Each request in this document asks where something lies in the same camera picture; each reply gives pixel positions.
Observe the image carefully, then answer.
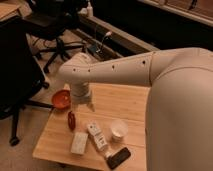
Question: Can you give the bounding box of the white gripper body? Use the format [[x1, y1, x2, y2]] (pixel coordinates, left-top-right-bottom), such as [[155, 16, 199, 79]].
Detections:
[[70, 83, 92, 105]]

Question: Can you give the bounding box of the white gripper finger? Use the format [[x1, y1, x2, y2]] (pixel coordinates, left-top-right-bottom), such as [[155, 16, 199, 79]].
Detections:
[[87, 103, 95, 112]]

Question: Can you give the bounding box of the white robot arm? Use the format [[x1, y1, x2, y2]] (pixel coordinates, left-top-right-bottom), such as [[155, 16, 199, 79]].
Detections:
[[59, 47, 213, 171]]

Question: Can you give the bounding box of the red bowl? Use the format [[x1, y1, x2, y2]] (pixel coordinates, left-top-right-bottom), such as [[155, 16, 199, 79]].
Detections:
[[51, 90, 71, 109]]

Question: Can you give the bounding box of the red oblong object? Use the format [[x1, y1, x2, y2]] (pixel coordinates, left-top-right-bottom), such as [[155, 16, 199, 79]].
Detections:
[[68, 111, 76, 131]]

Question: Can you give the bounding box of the white paper cup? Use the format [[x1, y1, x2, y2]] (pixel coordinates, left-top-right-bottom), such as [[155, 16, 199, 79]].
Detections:
[[110, 119, 128, 141]]

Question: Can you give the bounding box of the white rectangular box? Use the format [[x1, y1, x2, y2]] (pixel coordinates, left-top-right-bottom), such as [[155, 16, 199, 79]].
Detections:
[[71, 132, 88, 155]]

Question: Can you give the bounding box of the black office chair left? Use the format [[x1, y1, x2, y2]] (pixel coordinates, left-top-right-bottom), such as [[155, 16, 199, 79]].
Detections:
[[0, 16, 52, 146]]

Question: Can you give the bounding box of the black office chair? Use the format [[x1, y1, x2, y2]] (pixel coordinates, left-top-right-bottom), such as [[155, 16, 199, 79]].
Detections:
[[0, 16, 52, 146], [23, 0, 84, 73]]

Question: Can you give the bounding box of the black phone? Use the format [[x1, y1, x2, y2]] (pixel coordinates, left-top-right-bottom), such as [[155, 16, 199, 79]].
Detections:
[[106, 147, 131, 169]]

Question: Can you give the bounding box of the black office chair back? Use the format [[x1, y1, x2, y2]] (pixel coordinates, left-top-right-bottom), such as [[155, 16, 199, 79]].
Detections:
[[23, 0, 84, 73]]

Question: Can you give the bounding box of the white spray bottle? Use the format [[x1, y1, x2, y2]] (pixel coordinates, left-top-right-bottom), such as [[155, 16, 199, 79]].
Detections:
[[87, 1, 93, 17]]

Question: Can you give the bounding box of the power strip with cables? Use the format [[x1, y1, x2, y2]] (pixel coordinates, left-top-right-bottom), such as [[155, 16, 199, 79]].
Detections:
[[87, 31, 112, 55]]

